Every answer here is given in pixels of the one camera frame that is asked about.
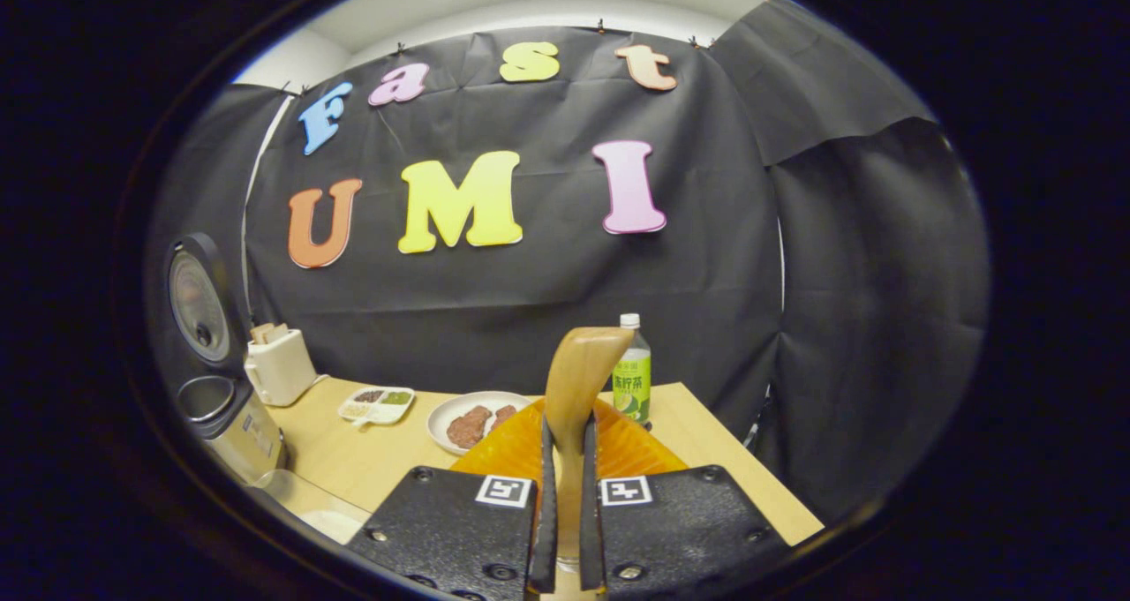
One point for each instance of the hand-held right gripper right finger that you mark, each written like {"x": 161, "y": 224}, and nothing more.
{"x": 590, "y": 530}

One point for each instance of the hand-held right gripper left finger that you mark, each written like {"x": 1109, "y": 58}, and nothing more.
{"x": 547, "y": 530}

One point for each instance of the wooden spoon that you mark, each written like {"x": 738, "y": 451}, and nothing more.
{"x": 578, "y": 380}

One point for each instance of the clear container of rice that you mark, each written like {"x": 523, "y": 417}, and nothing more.
{"x": 331, "y": 526}

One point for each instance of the black rice cooker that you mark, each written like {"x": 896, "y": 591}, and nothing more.
{"x": 243, "y": 438}

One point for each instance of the brown meat piece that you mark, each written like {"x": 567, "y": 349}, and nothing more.
{"x": 468, "y": 427}
{"x": 503, "y": 416}

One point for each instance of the white plate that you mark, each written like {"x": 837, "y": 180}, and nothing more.
{"x": 439, "y": 429}

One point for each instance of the green tea bottle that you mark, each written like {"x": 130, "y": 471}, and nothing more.
{"x": 634, "y": 380}

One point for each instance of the white divided bean dish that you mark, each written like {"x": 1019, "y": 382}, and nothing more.
{"x": 375, "y": 405}

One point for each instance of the black backdrop cloth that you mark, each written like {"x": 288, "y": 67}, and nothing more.
{"x": 547, "y": 301}

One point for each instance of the white toaster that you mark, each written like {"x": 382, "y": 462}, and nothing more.
{"x": 282, "y": 371}

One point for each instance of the toast slice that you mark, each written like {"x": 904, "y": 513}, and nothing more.
{"x": 260, "y": 334}
{"x": 279, "y": 331}

